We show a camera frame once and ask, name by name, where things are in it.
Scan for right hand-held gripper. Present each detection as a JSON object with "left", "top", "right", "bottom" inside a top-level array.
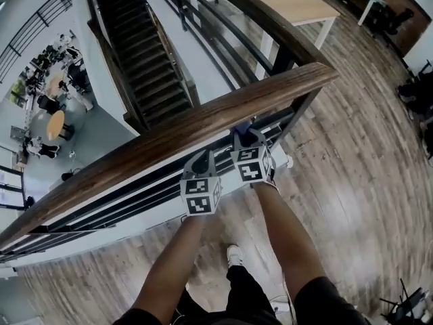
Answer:
[{"left": 230, "top": 129, "right": 276, "bottom": 185}]

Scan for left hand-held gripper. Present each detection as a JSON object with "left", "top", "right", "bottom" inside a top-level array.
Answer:
[{"left": 179, "top": 149, "right": 223, "bottom": 217}]

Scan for blue cloth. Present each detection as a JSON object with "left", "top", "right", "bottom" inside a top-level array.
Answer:
[{"left": 232, "top": 120, "right": 256, "bottom": 140}]

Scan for wooden-topped black metal railing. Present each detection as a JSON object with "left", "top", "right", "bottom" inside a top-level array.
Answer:
[{"left": 0, "top": 62, "right": 340, "bottom": 264}]

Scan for person's right forearm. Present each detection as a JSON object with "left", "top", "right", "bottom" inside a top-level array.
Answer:
[{"left": 252, "top": 180, "right": 328, "bottom": 301}]

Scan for person's left forearm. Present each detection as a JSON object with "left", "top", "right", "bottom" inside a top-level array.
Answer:
[{"left": 129, "top": 214, "right": 208, "bottom": 322}]

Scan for long black metal railing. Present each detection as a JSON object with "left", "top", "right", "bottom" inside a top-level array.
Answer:
[{"left": 144, "top": 0, "right": 332, "bottom": 81}]

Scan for black metal balcony railing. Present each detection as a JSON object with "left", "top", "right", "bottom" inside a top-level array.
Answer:
[{"left": 0, "top": 0, "right": 74, "bottom": 85}]

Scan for person's white shoe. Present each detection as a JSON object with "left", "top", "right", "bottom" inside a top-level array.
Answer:
[{"left": 226, "top": 244, "right": 245, "bottom": 269}]

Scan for dark wooden staircase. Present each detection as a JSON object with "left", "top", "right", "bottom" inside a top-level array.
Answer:
[{"left": 83, "top": 0, "right": 201, "bottom": 132}]

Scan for black floor equipment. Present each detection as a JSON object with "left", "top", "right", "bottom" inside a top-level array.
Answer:
[{"left": 60, "top": 167, "right": 83, "bottom": 183}]

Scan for person's black trousers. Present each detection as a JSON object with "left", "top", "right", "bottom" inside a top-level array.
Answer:
[{"left": 176, "top": 263, "right": 296, "bottom": 325}]

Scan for black equipment stand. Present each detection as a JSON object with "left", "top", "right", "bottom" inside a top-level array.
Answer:
[{"left": 66, "top": 62, "right": 93, "bottom": 95}]

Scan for round wooden table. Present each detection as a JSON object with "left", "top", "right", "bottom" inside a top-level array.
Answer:
[{"left": 46, "top": 110, "right": 76, "bottom": 142}]

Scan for black office chair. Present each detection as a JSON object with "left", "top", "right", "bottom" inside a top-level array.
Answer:
[
  {"left": 378, "top": 277, "right": 433, "bottom": 325},
  {"left": 374, "top": 7, "right": 416, "bottom": 37},
  {"left": 36, "top": 94, "right": 62, "bottom": 115}
]

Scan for cluster of black office chairs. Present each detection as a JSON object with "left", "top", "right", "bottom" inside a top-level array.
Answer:
[{"left": 396, "top": 58, "right": 433, "bottom": 162}]

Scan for person's black shirt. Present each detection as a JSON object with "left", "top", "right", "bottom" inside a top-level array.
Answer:
[{"left": 112, "top": 275, "right": 370, "bottom": 325}]

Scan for group of people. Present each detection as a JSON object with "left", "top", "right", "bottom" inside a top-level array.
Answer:
[{"left": 28, "top": 33, "right": 84, "bottom": 81}]

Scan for glass entrance doors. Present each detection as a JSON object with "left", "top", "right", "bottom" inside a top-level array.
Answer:
[{"left": 0, "top": 163, "right": 27, "bottom": 213}]

